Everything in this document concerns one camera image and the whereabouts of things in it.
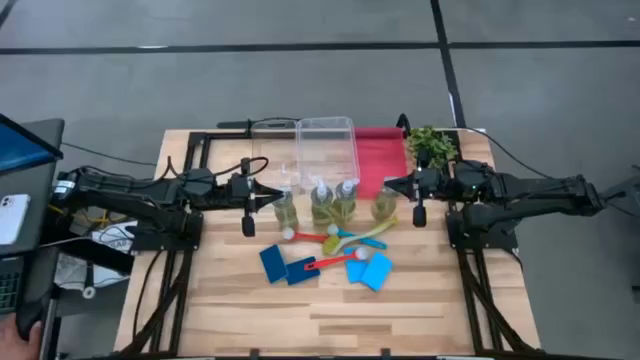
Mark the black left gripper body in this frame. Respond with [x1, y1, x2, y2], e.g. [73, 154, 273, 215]
[225, 157, 259, 239]

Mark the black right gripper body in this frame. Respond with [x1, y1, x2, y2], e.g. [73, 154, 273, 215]
[410, 147, 447, 229]

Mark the green soap pump bottle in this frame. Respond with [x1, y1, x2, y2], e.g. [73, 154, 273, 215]
[332, 177, 359, 226]
[272, 185, 300, 232]
[309, 177, 335, 227]
[369, 183, 400, 224]

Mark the yellow-green dish brush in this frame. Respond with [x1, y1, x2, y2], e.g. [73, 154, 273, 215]
[321, 215, 401, 257]

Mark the red dish brush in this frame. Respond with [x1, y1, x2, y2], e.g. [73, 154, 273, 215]
[302, 246, 370, 272]
[281, 226, 330, 245]

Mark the blue dish brush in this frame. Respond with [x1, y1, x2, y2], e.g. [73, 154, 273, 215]
[325, 223, 389, 251]

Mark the dark blue sponge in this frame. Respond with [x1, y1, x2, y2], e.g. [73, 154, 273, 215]
[284, 255, 322, 287]
[258, 243, 290, 285]

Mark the light blue sponge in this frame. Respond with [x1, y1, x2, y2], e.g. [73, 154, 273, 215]
[343, 247, 370, 285]
[359, 251, 395, 293]

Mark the red plastic tray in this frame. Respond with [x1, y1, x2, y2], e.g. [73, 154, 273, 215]
[353, 126, 410, 201]

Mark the small clear plastic bin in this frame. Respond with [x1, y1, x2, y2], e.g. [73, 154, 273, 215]
[248, 118, 304, 195]

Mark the small green potted plant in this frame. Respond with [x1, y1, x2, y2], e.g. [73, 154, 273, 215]
[406, 124, 460, 170]

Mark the large clear plastic bin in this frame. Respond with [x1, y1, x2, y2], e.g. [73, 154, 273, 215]
[294, 115, 362, 194]

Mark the white labelled bag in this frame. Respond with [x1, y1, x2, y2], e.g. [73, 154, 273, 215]
[91, 219, 140, 256]

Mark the white paper sheet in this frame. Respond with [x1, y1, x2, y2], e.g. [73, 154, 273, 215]
[53, 252, 134, 291]

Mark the dark grey desk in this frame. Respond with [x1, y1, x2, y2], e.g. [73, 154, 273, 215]
[0, 117, 66, 257]

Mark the black computer screen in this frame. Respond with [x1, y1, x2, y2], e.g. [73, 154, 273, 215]
[0, 112, 65, 177]

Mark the white smartphone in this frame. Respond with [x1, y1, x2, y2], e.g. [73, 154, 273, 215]
[0, 192, 32, 247]

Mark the black computer mouse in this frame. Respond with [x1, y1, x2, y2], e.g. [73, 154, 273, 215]
[16, 299, 45, 342]

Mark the black backlit keyboard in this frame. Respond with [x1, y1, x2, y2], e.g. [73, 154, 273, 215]
[0, 257, 24, 316]

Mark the person's hand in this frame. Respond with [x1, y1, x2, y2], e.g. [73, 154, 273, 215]
[0, 313, 42, 360]

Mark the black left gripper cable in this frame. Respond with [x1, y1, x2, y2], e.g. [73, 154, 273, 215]
[164, 155, 270, 184]

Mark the black flat bracket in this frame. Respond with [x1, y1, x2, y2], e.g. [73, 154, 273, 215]
[216, 117, 301, 137]

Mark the black aluminium table frame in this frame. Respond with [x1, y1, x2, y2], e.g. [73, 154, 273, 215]
[117, 127, 541, 359]

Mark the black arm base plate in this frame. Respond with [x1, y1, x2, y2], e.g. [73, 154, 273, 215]
[130, 209, 205, 252]
[446, 209, 520, 252]

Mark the yellow cable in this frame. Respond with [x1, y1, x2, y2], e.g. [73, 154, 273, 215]
[49, 202, 126, 227]

